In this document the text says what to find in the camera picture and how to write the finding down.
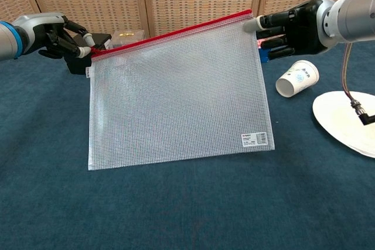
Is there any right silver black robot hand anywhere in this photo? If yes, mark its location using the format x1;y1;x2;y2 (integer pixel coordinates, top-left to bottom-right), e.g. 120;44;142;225
242;0;335;61

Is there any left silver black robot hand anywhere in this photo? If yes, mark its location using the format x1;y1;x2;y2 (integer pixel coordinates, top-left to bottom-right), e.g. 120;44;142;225
13;12;95;59

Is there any clear mesh zipper pouch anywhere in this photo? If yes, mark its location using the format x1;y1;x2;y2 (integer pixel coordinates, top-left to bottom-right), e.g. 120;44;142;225
86;9;277;172

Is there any blue Oreo cookie box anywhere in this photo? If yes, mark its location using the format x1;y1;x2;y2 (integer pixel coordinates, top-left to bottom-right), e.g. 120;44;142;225
256;38;270;64

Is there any white paper cup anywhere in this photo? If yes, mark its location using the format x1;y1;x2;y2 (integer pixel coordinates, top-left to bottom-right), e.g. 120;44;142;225
275;60;320;98

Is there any black cardboard box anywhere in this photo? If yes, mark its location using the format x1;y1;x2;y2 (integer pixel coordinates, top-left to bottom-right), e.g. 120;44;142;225
66;32;113;76

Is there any clear plastic box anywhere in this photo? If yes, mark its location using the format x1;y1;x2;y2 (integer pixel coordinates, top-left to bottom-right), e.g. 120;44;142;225
111;29;146;50

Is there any white paper plate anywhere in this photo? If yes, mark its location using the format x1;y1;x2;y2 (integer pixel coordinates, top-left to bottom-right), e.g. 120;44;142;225
312;91;375;159

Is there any teal blue tablecloth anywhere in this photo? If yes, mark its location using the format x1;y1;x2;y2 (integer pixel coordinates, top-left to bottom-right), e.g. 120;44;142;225
0;38;375;250

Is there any right arm cable with plug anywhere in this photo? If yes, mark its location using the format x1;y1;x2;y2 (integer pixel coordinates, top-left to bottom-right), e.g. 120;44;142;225
341;42;375;126

